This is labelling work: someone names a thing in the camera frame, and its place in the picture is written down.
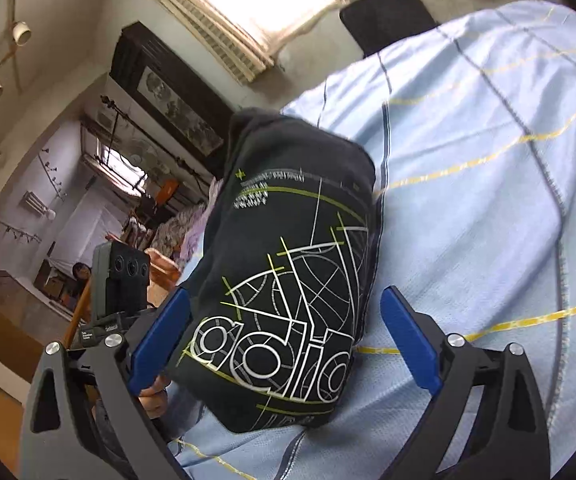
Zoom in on black printed sweatshirt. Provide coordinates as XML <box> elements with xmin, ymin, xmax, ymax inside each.
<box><xmin>166</xmin><ymin>108</ymin><xmax>376</xmax><ymax>434</ymax></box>

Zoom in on person's left hand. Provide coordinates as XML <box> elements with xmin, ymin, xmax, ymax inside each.
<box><xmin>138</xmin><ymin>375</ymin><xmax>171</xmax><ymax>419</ymax></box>

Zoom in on wooden armchair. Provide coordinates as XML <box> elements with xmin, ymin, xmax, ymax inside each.
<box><xmin>145</xmin><ymin>248</ymin><xmax>181</xmax><ymax>307</ymax></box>

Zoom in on purple cloth pile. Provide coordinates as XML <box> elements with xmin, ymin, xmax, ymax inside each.
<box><xmin>177</xmin><ymin>179</ymin><xmax>223</xmax><ymax>272</ymax></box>

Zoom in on standing fan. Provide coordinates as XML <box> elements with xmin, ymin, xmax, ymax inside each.
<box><xmin>120</xmin><ymin>138</ymin><xmax>159</xmax><ymax>171</ymax></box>

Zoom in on light blue checked bedsheet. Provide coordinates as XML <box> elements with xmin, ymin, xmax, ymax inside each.
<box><xmin>173</xmin><ymin>0</ymin><xmax>576</xmax><ymax>479</ymax></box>

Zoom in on black coat stand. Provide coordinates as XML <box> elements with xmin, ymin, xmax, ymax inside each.
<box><xmin>100</xmin><ymin>94</ymin><xmax>124</xmax><ymax>152</ymax></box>

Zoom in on black office chair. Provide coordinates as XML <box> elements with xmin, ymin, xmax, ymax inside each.
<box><xmin>340</xmin><ymin>0</ymin><xmax>437</xmax><ymax>58</ymax></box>

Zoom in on left striped curtain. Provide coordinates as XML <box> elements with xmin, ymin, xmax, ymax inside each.
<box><xmin>155</xmin><ymin>0</ymin><xmax>275</xmax><ymax>84</ymax></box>

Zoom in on white spotlight two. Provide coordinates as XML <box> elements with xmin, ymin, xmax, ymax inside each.
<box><xmin>11</xmin><ymin>22</ymin><xmax>32</xmax><ymax>47</ymax></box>

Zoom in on dark framed wall painting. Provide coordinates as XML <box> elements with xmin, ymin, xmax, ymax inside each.
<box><xmin>110</xmin><ymin>22</ymin><xmax>233</xmax><ymax>179</ymax></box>

